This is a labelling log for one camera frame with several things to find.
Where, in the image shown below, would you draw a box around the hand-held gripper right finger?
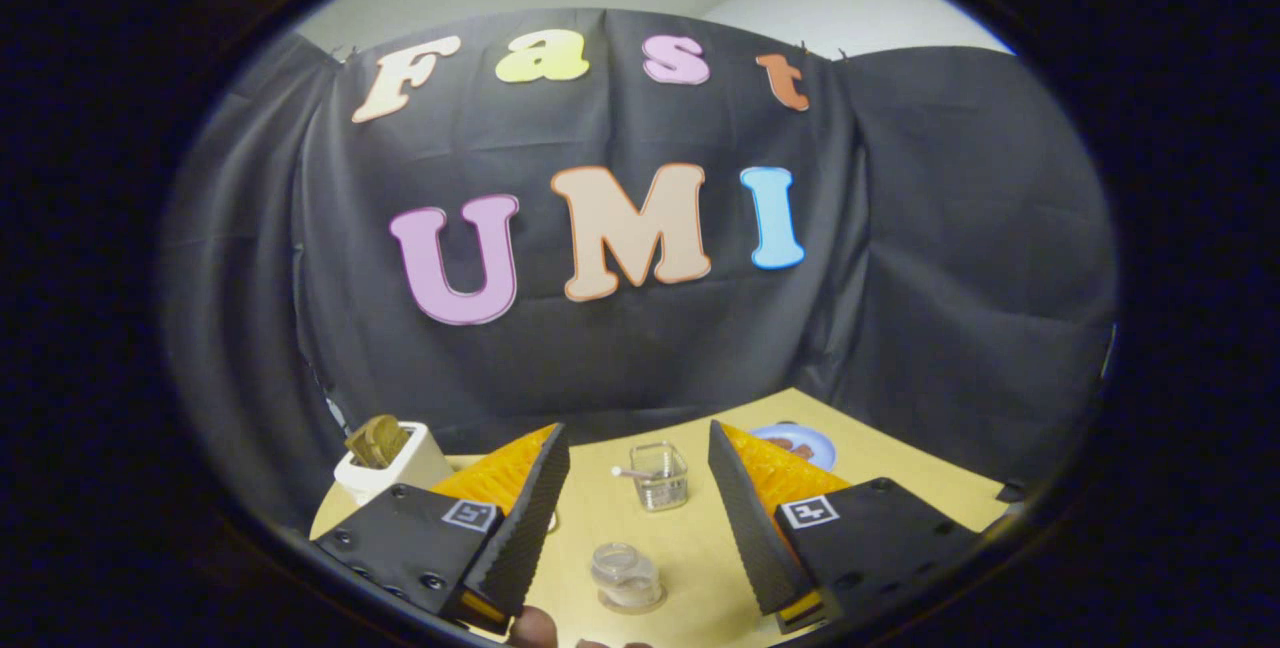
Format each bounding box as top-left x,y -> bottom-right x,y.
708,418 -> 986,635

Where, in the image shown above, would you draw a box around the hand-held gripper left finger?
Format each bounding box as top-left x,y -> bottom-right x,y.
315,421 -> 572,629

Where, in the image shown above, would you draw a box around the clear glass bottle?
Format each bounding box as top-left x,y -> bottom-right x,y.
590,542 -> 664,609

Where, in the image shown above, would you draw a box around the wooden table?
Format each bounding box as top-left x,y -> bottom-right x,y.
310,388 -> 1011,648

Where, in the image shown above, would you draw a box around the square clear glass container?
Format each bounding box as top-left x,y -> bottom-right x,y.
628,441 -> 691,512

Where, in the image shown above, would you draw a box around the pale blue plate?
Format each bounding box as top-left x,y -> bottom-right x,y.
748,423 -> 837,472

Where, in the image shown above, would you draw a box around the white toaster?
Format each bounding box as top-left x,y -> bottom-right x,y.
333,421 -> 456,507

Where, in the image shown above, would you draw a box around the toast slices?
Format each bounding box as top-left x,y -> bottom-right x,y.
345,414 -> 411,470

